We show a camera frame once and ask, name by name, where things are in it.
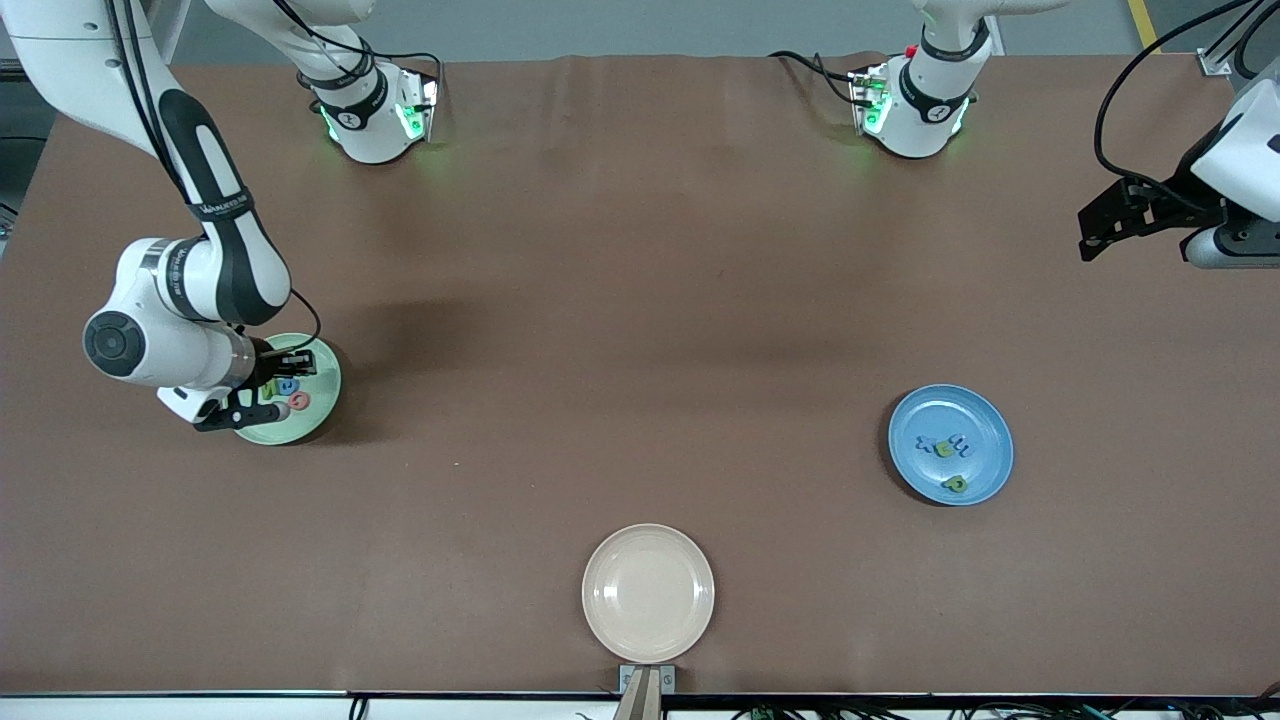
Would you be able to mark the brown camera mount post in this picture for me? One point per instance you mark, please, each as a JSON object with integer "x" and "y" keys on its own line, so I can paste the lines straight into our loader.
{"x": 642, "y": 700}

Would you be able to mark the white table edge rail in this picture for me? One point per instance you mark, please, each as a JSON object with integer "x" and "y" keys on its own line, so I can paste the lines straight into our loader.
{"x": 200, "y": 708}

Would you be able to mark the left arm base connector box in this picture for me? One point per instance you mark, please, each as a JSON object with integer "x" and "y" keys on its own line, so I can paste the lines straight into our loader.
{"x": 870, "y": 100}

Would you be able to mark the mint green plate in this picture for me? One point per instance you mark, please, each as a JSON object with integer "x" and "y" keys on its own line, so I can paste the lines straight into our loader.
{"x": 315, "y": 420}

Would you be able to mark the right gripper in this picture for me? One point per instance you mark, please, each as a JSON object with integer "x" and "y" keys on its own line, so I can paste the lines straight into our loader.
{"x": 263, "y": 355}

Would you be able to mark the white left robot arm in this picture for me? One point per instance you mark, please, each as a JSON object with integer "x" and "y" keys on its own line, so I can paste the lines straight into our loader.
{"x": 925, "y": 110}

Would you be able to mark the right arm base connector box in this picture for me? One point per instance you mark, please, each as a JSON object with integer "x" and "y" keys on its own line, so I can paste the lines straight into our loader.
{"x": 418, "y": 110}

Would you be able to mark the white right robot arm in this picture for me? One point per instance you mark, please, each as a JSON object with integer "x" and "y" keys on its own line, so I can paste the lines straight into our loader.
{"x": 220, "y": 260}

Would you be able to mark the metal table edge bracket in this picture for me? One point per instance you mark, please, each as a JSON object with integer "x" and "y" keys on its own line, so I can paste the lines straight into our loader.
{"x": 628, "y": 678}

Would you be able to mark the aluminium frame profile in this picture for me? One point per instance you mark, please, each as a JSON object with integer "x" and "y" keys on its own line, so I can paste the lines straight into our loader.
{"x": 8, "y": 68}

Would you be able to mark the cream plate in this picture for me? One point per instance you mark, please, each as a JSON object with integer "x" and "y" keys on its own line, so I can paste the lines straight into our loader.
{"x": 648, "y": 593}

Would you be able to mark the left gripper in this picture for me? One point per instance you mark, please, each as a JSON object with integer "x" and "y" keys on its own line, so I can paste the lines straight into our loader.
{"x": 1178, "y": 199}

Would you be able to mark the aluminium frame corner bracket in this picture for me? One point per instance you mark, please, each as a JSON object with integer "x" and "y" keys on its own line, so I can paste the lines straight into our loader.
{"x": 1215, "y": 62}

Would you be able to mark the blue plate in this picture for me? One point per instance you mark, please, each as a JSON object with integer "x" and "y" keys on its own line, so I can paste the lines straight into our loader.
{"x": 930, "y": 480}

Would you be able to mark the pink foam letter Q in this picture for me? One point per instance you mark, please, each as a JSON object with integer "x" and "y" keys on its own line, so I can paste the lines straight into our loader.
{"x": 299, "y": 402}

